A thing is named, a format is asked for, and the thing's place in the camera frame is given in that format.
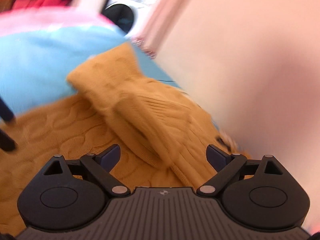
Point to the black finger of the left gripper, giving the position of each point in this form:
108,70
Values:
5,112
7,144

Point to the blue floral bed sheet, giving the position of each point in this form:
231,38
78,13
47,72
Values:
50,62

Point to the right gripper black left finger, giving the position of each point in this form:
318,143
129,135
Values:
97,168

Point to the white washing machine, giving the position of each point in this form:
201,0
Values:
131,16

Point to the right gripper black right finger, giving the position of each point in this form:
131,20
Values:
228,168

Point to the pink satin curtain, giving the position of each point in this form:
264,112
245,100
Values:
158,25

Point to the mustard cable-knit sweater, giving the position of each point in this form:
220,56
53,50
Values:
162,133

